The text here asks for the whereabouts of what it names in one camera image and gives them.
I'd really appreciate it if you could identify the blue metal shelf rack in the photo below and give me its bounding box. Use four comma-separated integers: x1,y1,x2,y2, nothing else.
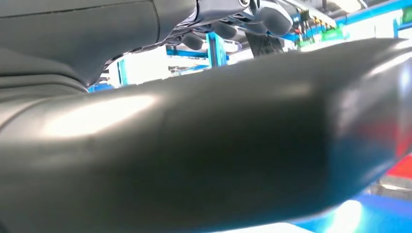
166,32,230,70
206,189,412,233

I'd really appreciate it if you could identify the red barrier belt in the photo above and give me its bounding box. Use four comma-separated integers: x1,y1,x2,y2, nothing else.
386,154,412,179

